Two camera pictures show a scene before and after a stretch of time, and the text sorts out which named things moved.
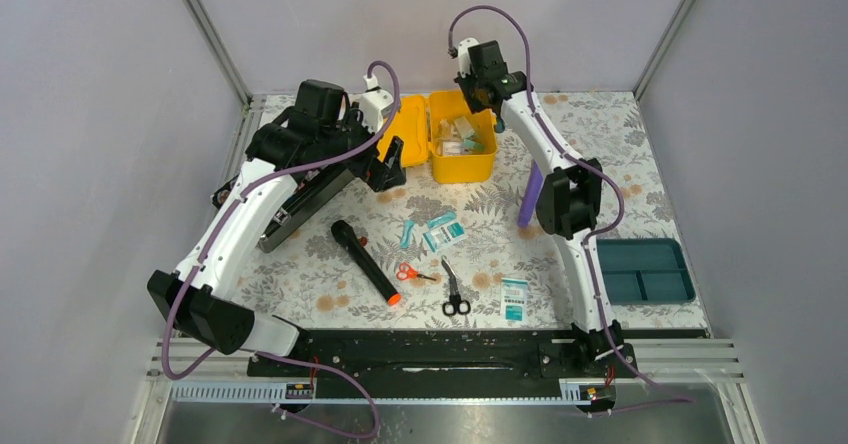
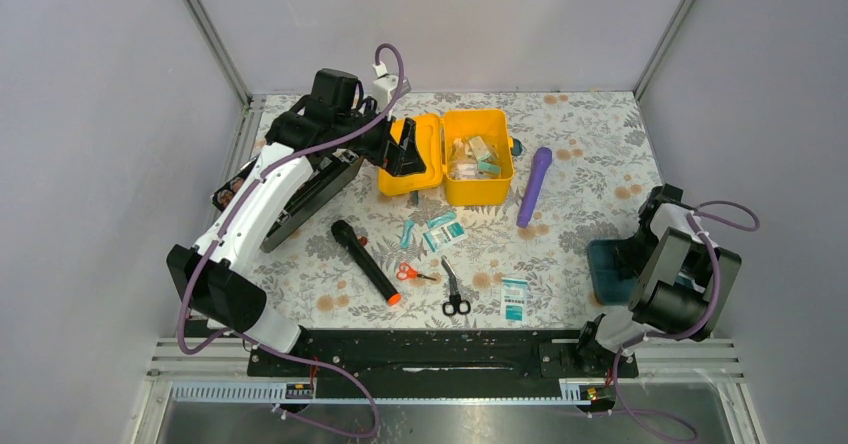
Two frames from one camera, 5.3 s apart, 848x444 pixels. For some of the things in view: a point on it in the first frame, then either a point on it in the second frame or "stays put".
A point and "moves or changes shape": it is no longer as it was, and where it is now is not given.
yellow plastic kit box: x=460 y=144 moves or changes shape
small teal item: x=407 y=234 stays put
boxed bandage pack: x=464 y=127 to x=480 y=149
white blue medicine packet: x=452 y=147 to x=466 y=170
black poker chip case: x=303 y=202 stays put
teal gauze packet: x=444 y=230 stays put
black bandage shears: x=455 y=304 stays put
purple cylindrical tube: x=532 y=190 stays put
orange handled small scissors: x=407 y=273 stays put
